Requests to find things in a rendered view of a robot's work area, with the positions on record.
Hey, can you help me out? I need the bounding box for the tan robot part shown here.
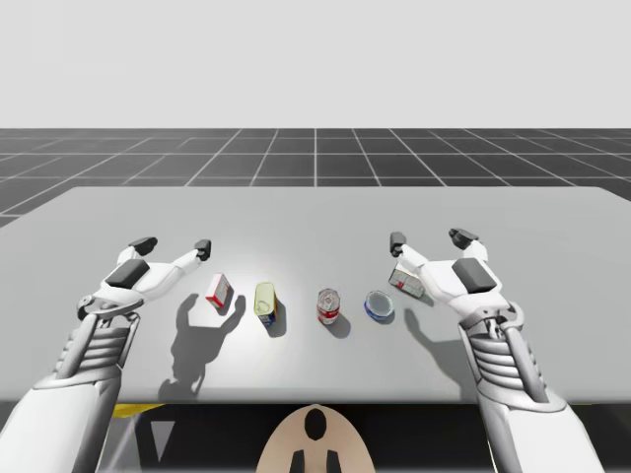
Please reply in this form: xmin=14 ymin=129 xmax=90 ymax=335
xmin=255 ymin=403 xmax=376 ymax=473

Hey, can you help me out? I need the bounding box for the red and white can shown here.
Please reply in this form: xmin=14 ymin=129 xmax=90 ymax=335
xmin=315 ymin=288 xmax=342 ymax=326

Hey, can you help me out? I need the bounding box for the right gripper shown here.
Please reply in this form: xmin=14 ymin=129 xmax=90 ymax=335
xmin=389 ymin=228 xmax=510 ymax=325

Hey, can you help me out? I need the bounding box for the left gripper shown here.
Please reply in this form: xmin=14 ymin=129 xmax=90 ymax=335
xmin=90 ymin=236 xmax=213 ymax=314

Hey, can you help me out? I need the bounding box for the blue flat can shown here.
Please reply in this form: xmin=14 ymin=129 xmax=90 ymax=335
xmin=364 ymin=290 xmax=395 ymax=321

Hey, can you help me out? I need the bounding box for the grey and white carton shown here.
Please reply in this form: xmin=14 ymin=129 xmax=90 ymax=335
xmin=387 ymin=262 xmax=427 ymax=299

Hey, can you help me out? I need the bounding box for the red and white carton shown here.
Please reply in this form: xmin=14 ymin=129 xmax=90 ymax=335
xmin=204 ymin=272 xmax=234 ymax=309

